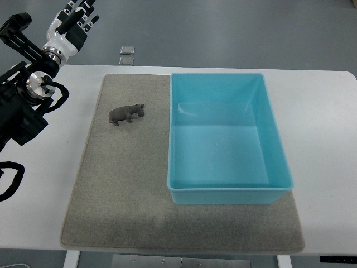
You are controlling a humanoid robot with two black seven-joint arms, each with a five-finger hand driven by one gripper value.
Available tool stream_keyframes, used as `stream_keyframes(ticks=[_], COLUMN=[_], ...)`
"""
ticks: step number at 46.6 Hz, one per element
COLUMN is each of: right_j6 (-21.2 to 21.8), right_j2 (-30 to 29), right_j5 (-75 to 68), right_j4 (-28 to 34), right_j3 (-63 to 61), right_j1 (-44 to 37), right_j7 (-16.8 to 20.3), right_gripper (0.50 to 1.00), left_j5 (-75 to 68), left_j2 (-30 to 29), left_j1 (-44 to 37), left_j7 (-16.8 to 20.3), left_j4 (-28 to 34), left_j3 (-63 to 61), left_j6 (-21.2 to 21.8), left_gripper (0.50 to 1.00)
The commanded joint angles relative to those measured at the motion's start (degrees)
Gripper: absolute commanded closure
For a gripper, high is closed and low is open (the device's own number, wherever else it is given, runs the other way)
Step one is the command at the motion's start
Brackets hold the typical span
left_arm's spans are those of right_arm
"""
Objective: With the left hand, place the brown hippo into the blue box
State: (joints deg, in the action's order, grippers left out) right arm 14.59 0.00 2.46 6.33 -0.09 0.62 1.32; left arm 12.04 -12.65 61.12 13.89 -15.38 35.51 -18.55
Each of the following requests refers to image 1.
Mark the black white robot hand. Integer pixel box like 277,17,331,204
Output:
42,1,99,66

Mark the brown toy hippo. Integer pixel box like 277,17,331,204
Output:
108,104,144,126

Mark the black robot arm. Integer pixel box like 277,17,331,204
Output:
1,12,69,148

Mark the blue plastic box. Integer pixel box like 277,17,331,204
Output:
167,73,294,205

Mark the lower floor socket plate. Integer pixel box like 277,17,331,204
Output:
119,56,134,66

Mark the grey felt mat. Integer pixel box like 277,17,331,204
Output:
60,74,305,254

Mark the white left table leg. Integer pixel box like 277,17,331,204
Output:
63,250,80,268

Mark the white table leg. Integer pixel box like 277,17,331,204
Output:
277,255,292,268
63,250,80,268

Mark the grey metal table crossbar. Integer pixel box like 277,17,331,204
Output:
111,255,252,268

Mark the white right table leg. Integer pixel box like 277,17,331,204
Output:
277,255,292,268

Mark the black table control panel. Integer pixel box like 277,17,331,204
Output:
320,256,357,264

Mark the black braided cable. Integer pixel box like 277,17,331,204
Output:
0,161,26,203

